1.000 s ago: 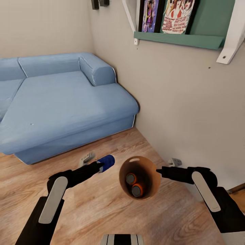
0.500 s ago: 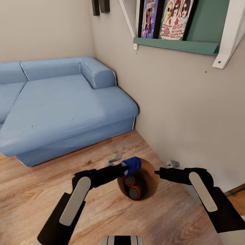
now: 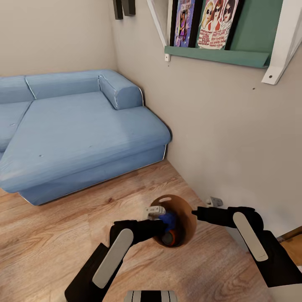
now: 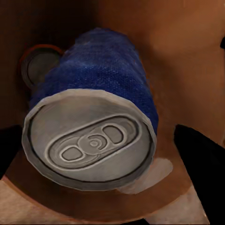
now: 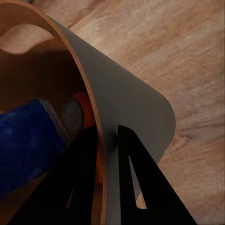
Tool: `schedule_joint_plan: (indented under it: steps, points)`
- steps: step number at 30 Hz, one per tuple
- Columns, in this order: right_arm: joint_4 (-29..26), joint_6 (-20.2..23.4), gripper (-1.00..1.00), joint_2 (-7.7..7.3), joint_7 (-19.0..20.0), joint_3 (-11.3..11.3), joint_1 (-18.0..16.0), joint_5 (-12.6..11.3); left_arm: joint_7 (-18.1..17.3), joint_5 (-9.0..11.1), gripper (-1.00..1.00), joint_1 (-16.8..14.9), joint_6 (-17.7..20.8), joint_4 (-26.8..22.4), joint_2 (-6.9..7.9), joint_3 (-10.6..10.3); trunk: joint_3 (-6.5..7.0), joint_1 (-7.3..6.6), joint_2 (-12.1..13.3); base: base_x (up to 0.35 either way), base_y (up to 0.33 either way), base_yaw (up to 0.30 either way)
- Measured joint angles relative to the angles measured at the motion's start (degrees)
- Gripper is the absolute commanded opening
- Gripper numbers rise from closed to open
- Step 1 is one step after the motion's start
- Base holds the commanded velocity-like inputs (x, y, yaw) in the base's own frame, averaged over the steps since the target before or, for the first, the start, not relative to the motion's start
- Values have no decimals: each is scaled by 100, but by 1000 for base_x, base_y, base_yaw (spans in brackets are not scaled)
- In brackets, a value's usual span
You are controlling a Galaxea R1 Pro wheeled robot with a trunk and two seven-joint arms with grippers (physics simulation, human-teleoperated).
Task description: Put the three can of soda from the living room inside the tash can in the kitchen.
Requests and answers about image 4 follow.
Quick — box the trash can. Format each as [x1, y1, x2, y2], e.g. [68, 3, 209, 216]
[0, 0, 225, 225]

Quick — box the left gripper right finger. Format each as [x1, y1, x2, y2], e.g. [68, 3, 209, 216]
[174, 125, 225, 225]

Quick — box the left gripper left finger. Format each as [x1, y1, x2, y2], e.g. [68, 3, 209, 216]
[0, 125, 23, 180]

